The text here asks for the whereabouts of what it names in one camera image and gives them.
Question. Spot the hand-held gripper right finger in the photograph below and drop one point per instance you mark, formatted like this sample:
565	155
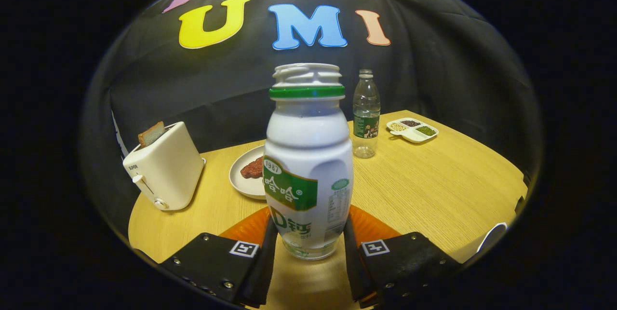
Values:
354	276

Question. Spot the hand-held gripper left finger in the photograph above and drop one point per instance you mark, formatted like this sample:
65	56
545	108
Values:
262	276

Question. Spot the white juice bottle green label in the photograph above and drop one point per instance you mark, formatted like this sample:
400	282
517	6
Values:
308	141

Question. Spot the clear plastic water bottle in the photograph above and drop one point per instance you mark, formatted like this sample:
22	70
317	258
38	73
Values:
366	127

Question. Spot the white round plate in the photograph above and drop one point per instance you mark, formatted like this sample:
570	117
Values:
241	184

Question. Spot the brown meat slice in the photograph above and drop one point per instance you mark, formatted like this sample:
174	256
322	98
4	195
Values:
253	169

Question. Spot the wooden table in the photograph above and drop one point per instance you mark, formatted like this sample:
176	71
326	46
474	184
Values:
424	184

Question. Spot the white toaster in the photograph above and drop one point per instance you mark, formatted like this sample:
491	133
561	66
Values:
168	175

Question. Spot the white divided snack dish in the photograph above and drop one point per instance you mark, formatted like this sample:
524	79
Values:
412	131

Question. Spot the toast slice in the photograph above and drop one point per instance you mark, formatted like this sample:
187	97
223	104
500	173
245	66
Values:
152	134

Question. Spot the black backdrop cloth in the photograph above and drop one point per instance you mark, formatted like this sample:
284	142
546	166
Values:
202	88

